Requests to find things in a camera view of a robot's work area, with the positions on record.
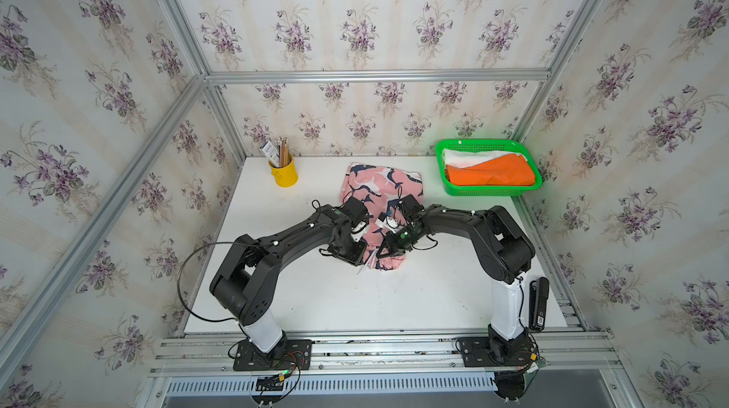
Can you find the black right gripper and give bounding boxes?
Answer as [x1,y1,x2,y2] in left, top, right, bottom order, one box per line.
[371,221,421,256]

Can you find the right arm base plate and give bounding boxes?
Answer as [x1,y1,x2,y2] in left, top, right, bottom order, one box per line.
[456,333,537,367]

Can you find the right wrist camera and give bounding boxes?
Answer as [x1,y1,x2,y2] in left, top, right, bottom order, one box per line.
[382,208,401,232]

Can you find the orange cloth garment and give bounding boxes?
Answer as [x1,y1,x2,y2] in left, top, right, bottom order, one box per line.
[445,153,536,187]

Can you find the white shorts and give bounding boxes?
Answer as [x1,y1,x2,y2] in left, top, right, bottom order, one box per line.
[442,149,527,169]

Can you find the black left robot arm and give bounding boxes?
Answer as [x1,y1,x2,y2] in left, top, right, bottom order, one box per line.
[209,198,369,356]

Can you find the yellow pencil cup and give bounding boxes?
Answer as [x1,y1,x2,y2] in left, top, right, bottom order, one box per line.
[269,155,298,188]

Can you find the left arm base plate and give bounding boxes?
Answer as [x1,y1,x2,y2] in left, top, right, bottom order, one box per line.
[233,338,313,371]

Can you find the pink patterned garment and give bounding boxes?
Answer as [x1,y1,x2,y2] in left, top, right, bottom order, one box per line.
[339,163,424,271]

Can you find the green plastic basket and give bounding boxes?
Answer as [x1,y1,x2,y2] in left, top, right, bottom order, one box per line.
[435,139,542,197]

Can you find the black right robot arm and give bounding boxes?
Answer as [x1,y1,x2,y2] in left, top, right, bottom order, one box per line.
[376,195,535,364]

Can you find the wooden pencils bundle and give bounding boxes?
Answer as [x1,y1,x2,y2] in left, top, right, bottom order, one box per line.
[278,137,290,169]

